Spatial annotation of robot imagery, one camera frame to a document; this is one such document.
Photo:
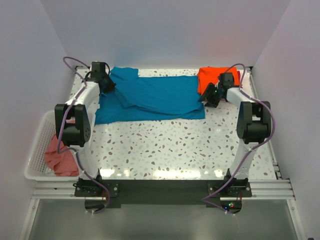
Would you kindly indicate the blue t shirt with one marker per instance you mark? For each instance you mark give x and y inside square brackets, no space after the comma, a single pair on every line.
[157,98]

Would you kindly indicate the folded magenta t shirt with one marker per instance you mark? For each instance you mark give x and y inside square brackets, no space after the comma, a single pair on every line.
[237,82]

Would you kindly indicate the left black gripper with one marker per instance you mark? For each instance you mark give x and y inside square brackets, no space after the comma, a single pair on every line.
[111,85]

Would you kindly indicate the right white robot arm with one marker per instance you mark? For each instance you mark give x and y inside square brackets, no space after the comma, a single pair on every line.
[254,121]

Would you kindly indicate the aluminium frame rails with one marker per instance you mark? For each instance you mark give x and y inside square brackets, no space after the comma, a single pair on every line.
[260,189]

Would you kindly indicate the folded orange t shirt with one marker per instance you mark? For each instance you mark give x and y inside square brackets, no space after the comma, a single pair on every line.
[209,74]

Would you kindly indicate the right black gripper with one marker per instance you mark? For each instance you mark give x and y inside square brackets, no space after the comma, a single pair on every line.
[207,94]

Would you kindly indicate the white plastic laundry basket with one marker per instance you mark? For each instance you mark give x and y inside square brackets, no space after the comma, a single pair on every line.
[37,169]

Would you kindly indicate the folded white t shirt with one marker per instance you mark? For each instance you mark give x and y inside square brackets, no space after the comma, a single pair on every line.
[246,85]

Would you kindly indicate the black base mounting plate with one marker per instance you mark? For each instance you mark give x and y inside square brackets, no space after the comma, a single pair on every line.
[148,192]

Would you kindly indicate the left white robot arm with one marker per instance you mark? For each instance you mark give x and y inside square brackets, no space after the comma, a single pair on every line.
[73,126]

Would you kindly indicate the pink t shirt in basket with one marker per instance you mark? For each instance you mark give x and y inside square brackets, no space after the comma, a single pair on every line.
[63,163]

